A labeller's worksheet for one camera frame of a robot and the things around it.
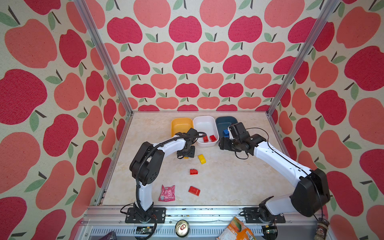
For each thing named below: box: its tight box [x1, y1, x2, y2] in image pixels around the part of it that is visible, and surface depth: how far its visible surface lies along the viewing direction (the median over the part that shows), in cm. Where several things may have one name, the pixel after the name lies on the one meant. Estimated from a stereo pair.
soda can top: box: [175, 219, 190, 238], surface depth 63 cm
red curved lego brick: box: [189, 169, 199, 175], surface depth 90 cm
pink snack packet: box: [158, 184, 176, 202], surface depth 82 cm
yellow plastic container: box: [171, 117, 194, 138], surface depth 112 cm
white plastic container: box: [193, 116, 219, 147], surface depth 110 cm
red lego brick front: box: [188, 186, 201, 197], surface depth 83 cm
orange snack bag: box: [216, 216, 256, 240], surface depth 69 cm
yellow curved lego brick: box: [197, 154, 207, 165], surface depth 96 cm
